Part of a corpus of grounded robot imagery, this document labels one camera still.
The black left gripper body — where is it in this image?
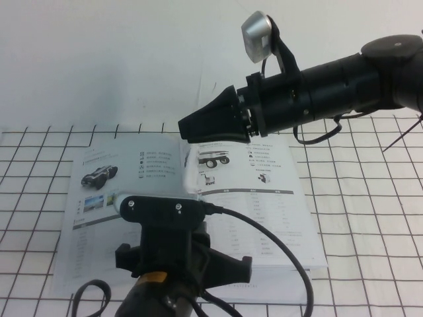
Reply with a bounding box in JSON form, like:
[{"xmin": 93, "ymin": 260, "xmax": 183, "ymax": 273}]
[{"xmin": 115, "ymin": 230, "xmax": 254, "ymax": 281}]

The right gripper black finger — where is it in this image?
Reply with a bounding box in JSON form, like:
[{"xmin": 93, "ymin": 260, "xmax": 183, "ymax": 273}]
[
  {"xmin": 178, "ymin": 86, "xmax": 237, "ymax": 133},
  {"xmin": 182, "ymin": 114, "xmax": 250, "ymax": 145}
]

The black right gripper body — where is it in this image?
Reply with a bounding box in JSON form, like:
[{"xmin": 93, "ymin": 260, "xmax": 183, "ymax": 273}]
[{"xmin": 235, "ymin": 69, "xmax": 303, "ymax": 137}]

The white product catalog book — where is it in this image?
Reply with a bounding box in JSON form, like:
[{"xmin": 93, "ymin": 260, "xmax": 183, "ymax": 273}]
[{"xmin": 52, "ymin": 131, "xmax": 328, "ymax": 298}]

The white black-grid tablecloth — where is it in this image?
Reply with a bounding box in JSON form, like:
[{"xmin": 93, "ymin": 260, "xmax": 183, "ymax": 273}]
[{"xmin": 0, "ymin": 115, "xmax": 423, "ymax": 317}]

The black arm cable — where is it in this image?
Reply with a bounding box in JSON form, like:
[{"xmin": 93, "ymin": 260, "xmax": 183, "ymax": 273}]
[
  {"xmin": 193, "ymin": 289, "xmax": 239, "ymax": 317},
  {"xmin": 72, "ymin": 279, "xmax": 112, "ymax": 317}
]

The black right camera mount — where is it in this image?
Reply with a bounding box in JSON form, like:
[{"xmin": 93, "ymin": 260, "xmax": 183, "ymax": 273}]
[{"xmin": 268, "ymin": 18, "xmax": 301, "ymax": 80}]

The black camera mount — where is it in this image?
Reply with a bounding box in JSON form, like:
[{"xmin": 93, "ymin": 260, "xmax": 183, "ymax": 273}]
[
  {"xmin": 118, "ymin": 195, "xmax": 206, "ymax": 275},
  {"xmin": 268, "ymin": 18, "xmax": 301, "ymax": 80}
]

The black left camera cable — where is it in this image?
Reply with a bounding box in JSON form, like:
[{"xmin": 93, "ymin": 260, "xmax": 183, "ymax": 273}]
[{"xmin": 200, "ymin": 201, "xmax": 314, "ymax": 317}]

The black camera cable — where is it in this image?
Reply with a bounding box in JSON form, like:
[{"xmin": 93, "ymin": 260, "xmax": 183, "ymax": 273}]
[
  {"xmin": 259, "ymin": 57, "xmax": 374, "ymax": 145},
  {"xmin": 200, "ymin": 201, "xmax": 314, "ymax": 317}
]

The black right camera cable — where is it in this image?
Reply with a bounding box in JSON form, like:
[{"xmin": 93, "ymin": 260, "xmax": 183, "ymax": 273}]
[{"xmin": 259, "ymin": 57, "xmax": 374, "ymax": 145}]

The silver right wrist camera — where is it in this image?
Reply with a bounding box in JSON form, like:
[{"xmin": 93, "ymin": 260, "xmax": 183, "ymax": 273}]
[{"xmin": 241, "ymin": 10, "xmax": 276, "ymax": 63}]

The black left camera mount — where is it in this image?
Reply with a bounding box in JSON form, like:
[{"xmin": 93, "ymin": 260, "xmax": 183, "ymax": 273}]
[{"xmin": 118, "ymin": 195, "xmax": 206, "ymax": 275}]

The thin black cable tie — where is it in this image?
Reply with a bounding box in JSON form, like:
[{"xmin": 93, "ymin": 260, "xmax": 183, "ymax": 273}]
[{"xmin": 382, "ymin": 112, "xmax": 423, "ymax": 153}]

